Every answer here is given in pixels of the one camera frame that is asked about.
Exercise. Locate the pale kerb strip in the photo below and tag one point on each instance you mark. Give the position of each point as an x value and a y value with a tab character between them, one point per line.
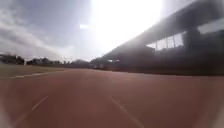
30	75

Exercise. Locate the green grass field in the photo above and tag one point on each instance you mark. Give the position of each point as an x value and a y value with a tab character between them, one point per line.
20	69

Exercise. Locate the large grandstand building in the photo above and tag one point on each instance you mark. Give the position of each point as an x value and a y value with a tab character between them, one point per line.
186	50

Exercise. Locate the red running track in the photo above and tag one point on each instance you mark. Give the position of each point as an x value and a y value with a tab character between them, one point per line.
83	96

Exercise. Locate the row of distant trees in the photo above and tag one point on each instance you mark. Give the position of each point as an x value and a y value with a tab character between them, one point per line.
40	61

